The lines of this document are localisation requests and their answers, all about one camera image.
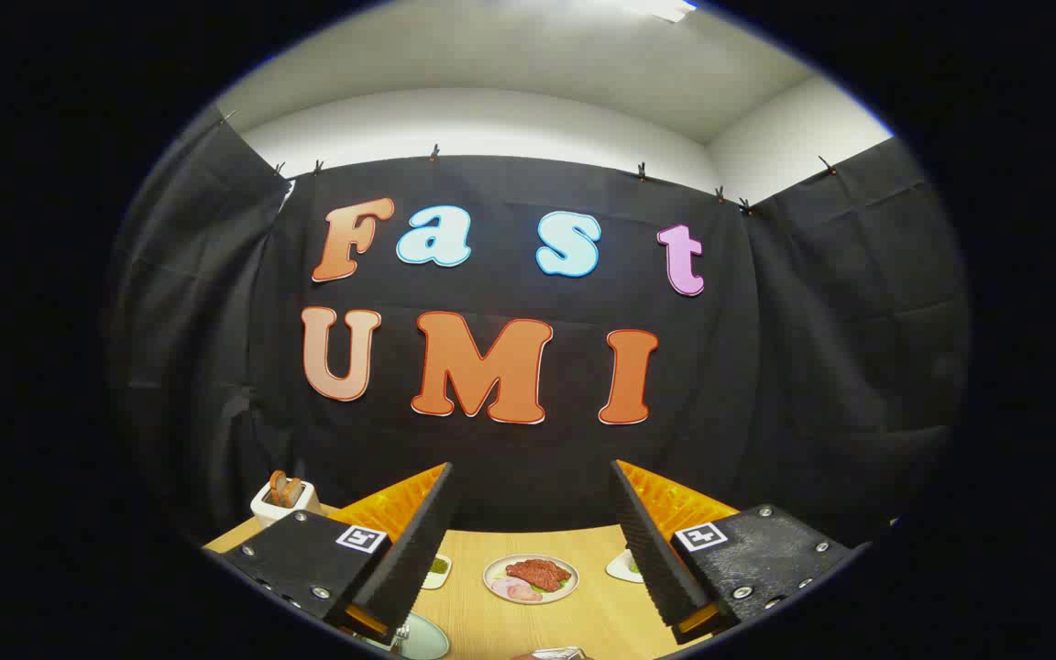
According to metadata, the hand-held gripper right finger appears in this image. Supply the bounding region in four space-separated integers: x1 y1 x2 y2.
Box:
610 458 868 644

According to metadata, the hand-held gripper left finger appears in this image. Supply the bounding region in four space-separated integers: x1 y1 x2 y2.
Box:
207 461 456 643

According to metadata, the white square saucer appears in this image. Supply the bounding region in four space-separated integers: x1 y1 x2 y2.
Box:
606 548 646 585

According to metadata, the white round food plate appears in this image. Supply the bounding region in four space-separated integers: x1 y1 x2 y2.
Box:
482 554 580 605

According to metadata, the light blue plate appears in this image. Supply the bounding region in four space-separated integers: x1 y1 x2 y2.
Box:
390 611 451 660

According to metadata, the brown steak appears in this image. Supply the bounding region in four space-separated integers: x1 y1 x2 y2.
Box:
505 558 572 592

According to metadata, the white toaster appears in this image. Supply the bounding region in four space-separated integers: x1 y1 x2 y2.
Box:
250 477 321 525

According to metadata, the row of black cloth clips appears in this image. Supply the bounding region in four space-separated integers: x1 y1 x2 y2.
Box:
216 110 841 216

